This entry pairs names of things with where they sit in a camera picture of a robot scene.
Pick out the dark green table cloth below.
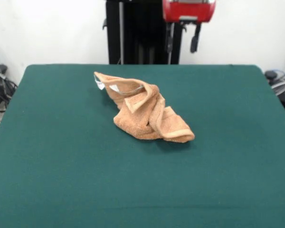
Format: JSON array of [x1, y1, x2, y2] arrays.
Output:
[[0, 64, 285, 228]]

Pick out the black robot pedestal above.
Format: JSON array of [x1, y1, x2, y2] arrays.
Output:
[[102, 0, 188, 65]]

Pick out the tan terry towel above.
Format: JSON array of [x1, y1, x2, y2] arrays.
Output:
[[93, 71, 195, 143]]

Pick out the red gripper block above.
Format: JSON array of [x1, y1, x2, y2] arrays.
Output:
[[162, 0, 216, 54]]

